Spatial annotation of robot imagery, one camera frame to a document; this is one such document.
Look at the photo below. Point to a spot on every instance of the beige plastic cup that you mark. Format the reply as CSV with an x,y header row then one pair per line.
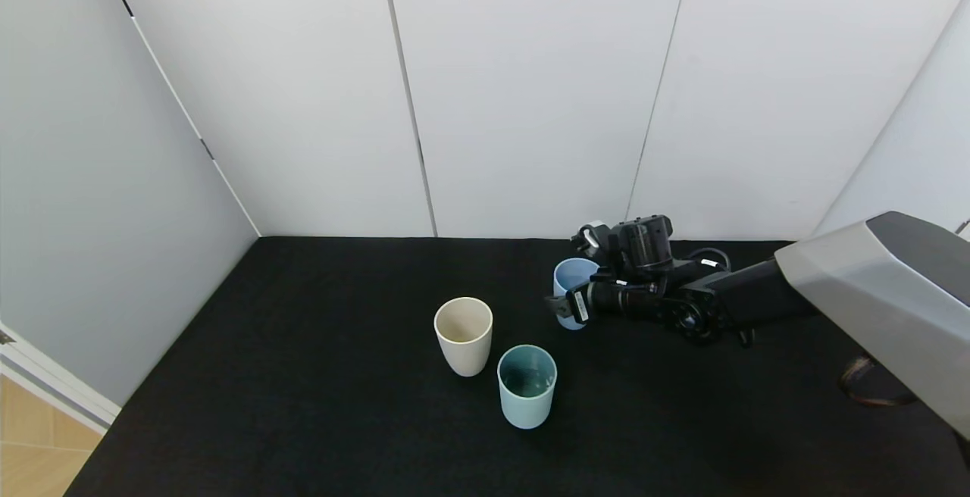
x,y
462,353

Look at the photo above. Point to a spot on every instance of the light blue plastic cup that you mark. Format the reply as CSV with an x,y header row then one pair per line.
x,y
567,276

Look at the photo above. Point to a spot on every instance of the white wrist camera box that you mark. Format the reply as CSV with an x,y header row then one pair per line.
x,y
595,235

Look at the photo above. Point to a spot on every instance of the black table cloth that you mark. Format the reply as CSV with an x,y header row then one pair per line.
x,y
341,376

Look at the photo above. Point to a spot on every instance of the teal plastic cup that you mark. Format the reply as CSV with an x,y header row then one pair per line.
x,y
525,410

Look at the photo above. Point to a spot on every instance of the white partition base rail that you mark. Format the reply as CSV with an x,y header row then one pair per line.
x,y
61,387

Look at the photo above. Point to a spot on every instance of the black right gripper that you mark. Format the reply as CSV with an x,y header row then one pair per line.
x,y
577,305

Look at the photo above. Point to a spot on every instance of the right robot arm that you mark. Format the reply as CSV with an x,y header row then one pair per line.
x,y
871,292

